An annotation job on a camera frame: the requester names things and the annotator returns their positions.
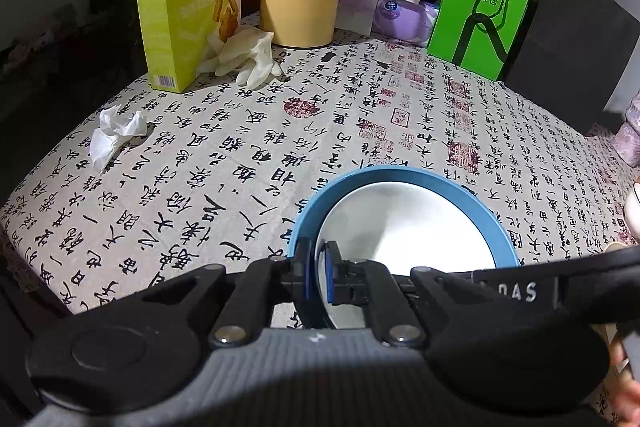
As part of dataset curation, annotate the crumpled white tissue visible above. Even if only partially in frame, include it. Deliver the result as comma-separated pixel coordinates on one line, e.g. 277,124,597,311
89,104,148,173

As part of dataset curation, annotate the white bowl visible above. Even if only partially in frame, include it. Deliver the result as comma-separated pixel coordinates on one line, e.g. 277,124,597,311
623,181,640,241
316,181,496,329

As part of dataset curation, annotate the black paper bag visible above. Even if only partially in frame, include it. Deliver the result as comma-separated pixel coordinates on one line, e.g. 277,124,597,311
504,0,639,134

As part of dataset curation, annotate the blue bowl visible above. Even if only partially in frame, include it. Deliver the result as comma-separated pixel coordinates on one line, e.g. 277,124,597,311
287,164,522,330

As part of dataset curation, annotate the white rubber glove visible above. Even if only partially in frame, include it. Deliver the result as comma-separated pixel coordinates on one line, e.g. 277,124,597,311
195,25,282,91

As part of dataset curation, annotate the person's hand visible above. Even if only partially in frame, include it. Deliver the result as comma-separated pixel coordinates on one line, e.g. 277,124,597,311
610,338,640,427

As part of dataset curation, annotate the purple tissue pack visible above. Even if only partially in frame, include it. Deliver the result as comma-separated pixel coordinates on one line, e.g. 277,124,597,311
335,0,439,46

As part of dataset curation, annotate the calligraphy print tablecloth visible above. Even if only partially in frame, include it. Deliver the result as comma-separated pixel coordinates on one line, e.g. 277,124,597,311
1,31,634,312

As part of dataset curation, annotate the yellow snack box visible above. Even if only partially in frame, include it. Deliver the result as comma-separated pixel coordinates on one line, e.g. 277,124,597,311
137,0,241,93

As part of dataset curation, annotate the purple textured vase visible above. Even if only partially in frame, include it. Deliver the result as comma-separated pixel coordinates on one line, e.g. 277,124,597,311
612,93,640,168

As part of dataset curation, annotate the green paper bag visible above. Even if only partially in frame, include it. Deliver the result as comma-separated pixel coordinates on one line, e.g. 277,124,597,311
427,0,528,80

